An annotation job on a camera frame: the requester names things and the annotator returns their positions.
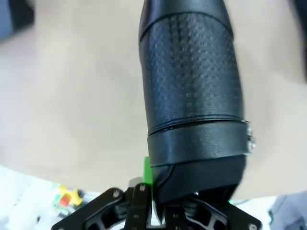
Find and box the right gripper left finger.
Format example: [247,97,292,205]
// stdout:
[51,155,156,230]

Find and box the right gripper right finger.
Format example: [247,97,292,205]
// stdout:
[164,190,262,230]

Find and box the yellow emergency stop button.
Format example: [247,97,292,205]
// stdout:
[57,184,84,207]

